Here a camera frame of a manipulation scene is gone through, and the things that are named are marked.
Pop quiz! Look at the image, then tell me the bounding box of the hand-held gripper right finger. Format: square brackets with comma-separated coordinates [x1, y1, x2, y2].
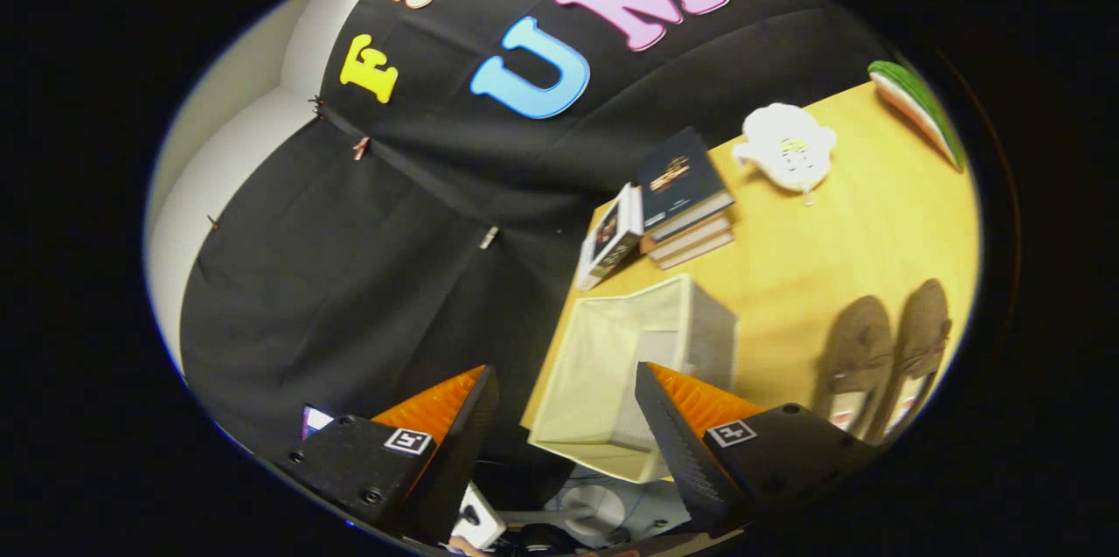
[634, 362, 884, 536]

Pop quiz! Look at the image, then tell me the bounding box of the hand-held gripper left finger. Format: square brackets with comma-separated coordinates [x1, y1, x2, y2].
[280, 365, 501, 540]

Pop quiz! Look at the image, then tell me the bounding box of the grey fabric storage box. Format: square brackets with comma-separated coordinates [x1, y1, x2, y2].
[527, 274, 740, 484]

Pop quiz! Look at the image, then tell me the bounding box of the brown fuzzy shoe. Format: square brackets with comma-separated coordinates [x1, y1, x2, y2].
[879, 279, 952, 440]
[811, 295, 894, 440]

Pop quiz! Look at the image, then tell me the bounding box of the white power strip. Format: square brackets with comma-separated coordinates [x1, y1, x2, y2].
[450, 483, 508, 549]

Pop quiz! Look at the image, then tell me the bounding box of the thin brown book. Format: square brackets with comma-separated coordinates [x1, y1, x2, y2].
[654, 229, 735, 269]

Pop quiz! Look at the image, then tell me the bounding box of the black backdrop cloth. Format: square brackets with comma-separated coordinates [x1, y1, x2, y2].
[179, 0, 901, 462]

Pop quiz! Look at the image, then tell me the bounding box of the brown cover book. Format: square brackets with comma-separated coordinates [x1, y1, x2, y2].
[643, 212, 733, 259]

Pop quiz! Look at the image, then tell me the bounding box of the white cover book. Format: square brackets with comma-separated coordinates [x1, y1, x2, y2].
[575, 183, 645, 291]

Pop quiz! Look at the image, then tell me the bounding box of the dark blue book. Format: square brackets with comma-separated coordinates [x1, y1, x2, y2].
[636, 127, 735, 241]

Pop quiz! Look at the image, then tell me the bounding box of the white plush toy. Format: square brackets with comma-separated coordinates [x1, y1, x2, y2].
[732, 102, 838, 206]

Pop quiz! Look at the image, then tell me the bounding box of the watermelon slice plush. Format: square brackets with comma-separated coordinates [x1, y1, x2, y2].
[867, 60, 967, 173]

